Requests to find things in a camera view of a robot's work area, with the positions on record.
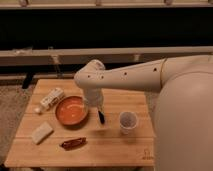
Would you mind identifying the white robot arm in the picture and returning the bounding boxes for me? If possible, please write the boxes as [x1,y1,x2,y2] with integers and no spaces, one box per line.
[74,55,213,171]

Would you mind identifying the white sponge block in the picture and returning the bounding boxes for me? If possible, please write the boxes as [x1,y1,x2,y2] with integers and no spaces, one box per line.
[31,122,54,144]

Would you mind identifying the white toothpaste tube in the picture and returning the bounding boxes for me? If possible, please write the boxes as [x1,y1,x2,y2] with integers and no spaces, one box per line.
[34,87,65,114]

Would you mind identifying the brown snack wrapper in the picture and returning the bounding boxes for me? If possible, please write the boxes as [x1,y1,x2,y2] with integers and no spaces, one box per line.
[60,137,86,150]

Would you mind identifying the wooden table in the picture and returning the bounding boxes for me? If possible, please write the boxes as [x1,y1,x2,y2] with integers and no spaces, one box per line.
[5,79,154,167]

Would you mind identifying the grey metal rail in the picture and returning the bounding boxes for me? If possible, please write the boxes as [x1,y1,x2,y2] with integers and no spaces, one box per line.
[0,46,213,66]

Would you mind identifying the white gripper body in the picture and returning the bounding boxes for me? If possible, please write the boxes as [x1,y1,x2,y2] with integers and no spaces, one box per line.
[83,89,104,110]

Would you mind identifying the orange bowl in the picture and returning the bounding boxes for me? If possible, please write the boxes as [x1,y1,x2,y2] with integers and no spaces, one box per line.
[55,96,87,126]

